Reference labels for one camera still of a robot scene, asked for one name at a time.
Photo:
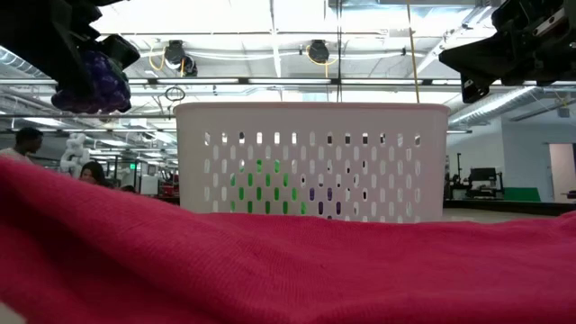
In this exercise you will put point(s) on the white robot figure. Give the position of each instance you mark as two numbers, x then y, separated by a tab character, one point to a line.
74	155

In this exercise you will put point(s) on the black overhead frame bar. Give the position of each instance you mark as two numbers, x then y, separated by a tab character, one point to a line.
288	81

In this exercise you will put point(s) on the person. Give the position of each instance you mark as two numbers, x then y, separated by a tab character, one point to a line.
27	139
93	172

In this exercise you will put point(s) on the white perforated plastic basket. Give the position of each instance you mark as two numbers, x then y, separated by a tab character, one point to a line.
310	119

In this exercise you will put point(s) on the grey door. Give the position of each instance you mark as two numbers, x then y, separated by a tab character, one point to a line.
562	173

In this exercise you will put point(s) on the black background machine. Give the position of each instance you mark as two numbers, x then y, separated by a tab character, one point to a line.
483	175

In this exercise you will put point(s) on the grey horizontal rail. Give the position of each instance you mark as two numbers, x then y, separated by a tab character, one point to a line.
148	116

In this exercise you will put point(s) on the green panel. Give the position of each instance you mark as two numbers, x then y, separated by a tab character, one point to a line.
522	195

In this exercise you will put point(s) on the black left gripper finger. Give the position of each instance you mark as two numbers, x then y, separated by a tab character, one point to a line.
120	51
69	74

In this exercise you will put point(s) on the red folded cloth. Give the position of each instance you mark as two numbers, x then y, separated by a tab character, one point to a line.
270	274

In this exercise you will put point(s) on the purple toy grapes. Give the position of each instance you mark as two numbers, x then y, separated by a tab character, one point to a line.
108	87

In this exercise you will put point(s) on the green toy vegetable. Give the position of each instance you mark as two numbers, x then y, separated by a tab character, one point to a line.
258	193

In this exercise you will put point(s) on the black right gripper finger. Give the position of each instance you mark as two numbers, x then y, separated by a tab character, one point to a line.
473	92
481	60

